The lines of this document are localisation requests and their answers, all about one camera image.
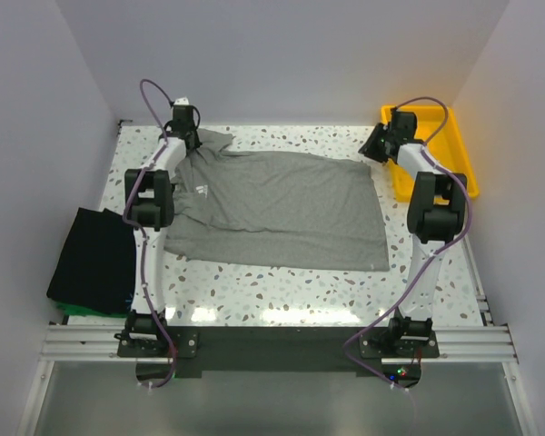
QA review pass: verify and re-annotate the grey t shirt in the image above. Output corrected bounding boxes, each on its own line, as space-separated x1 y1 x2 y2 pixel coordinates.
164 129 390 272

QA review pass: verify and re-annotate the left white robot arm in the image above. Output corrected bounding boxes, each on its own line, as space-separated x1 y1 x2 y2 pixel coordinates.
124 97 200 356

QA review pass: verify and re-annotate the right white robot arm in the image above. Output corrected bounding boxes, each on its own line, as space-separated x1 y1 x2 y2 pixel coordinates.
359 106 471 357

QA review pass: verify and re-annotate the yellow plastic bin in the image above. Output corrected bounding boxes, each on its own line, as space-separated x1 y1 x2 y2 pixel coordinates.
387 104 480 203

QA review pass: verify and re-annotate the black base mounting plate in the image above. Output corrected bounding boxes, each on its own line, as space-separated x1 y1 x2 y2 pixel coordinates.
115 327 441 382

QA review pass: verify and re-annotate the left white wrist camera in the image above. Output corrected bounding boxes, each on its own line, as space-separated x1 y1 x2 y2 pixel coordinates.
173 97 190 105

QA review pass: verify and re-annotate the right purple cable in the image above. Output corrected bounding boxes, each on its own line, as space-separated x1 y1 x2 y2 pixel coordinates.
342 95 476 382

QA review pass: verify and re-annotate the purple cable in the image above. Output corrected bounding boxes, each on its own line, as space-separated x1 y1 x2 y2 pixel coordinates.
122 79 181 390
342 95 476 382

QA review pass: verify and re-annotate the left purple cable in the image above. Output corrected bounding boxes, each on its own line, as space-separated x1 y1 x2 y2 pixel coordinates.
122 79 181 390

